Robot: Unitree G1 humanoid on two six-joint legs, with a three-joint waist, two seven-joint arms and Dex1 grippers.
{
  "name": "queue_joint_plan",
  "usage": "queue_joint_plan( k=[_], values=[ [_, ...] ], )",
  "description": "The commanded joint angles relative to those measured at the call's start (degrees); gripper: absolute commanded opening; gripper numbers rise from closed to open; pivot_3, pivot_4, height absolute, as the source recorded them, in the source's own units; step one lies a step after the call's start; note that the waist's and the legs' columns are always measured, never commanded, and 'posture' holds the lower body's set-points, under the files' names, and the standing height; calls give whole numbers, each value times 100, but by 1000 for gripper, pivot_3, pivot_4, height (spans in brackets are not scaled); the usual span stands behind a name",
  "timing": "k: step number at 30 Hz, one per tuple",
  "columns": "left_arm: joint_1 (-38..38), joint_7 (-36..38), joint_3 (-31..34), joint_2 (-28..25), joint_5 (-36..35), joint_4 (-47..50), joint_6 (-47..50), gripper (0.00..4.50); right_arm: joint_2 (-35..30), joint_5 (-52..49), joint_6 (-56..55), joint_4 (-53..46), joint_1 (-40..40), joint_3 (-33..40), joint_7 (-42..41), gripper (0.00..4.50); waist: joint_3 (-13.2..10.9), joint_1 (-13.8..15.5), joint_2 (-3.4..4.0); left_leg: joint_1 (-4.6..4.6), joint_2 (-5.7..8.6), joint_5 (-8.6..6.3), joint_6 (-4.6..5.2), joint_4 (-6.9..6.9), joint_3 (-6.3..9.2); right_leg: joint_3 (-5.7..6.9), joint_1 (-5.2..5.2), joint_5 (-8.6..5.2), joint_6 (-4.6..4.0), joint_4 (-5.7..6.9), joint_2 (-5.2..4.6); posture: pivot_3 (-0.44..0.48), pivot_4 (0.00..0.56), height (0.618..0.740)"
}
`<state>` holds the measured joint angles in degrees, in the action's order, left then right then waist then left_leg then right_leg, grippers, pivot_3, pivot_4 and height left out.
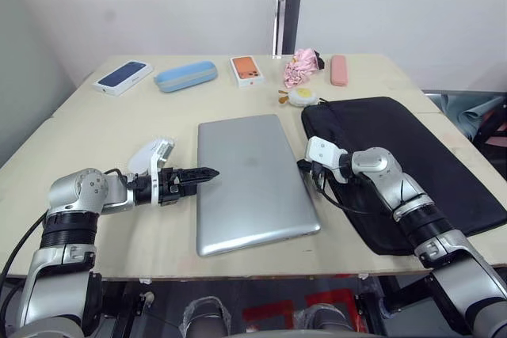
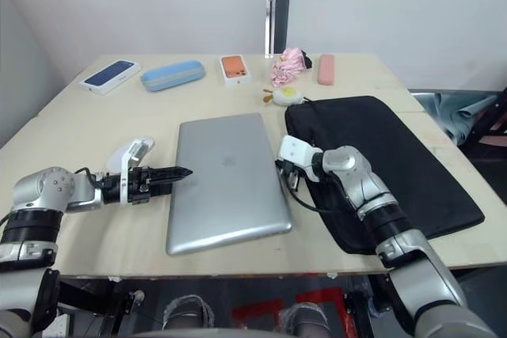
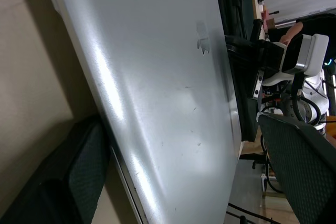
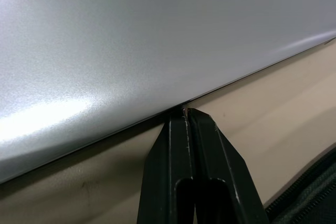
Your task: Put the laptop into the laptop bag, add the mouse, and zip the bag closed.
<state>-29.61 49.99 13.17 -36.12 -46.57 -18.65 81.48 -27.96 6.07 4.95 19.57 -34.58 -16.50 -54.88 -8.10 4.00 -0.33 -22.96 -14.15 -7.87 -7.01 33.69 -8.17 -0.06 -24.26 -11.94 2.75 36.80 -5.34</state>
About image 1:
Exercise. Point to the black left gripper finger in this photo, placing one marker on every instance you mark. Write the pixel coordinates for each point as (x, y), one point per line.
(189, 187)
(200, 173)

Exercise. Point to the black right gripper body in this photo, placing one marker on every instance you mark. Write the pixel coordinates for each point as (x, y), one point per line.
(315, 172)

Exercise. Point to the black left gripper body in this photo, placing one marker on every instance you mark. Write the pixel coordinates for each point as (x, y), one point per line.
(169, 191)

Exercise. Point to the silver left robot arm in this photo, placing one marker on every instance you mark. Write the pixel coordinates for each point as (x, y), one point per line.
(75, 191)

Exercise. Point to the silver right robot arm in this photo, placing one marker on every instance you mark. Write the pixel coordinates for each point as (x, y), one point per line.
(431, 227)

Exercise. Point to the silver laptop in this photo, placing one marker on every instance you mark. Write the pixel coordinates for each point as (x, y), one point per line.
(253, 187)

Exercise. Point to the black laptop bag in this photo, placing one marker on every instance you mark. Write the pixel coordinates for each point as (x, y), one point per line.
(435, 140)

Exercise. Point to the light blue glasses case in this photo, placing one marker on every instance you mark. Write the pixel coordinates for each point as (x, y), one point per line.
(185, 76)

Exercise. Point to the pink folded umbrella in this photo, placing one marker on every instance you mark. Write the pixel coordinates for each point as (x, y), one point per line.
(299, 69)

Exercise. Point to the pink oblong case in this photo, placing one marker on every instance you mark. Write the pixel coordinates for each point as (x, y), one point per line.
(339, 70)

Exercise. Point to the white box with orange phone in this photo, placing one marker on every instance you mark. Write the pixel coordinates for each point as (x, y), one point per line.
(247, 72)

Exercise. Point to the white box with blue phone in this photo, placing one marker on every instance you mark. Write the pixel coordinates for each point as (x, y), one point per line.
(123, 77)

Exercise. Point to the plastic-wrapped dark rounded shape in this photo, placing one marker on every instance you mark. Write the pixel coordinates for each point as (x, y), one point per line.
(206, 314)
(322, 320)

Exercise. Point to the grey blue cloth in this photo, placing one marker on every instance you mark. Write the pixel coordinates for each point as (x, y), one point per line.
(463, 116)

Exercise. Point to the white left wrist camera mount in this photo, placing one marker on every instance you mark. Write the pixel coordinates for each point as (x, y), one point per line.
(155, 179)

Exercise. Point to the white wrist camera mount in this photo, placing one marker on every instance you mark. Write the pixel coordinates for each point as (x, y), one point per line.
(155, 179)
(322, 153)

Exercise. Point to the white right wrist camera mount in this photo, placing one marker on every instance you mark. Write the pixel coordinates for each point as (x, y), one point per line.
(322, 153)

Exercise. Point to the black vertical door frame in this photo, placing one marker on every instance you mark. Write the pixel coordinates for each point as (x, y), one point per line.
(293, 5)

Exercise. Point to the red black chair frame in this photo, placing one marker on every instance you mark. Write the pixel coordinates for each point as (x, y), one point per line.
(493, 126)

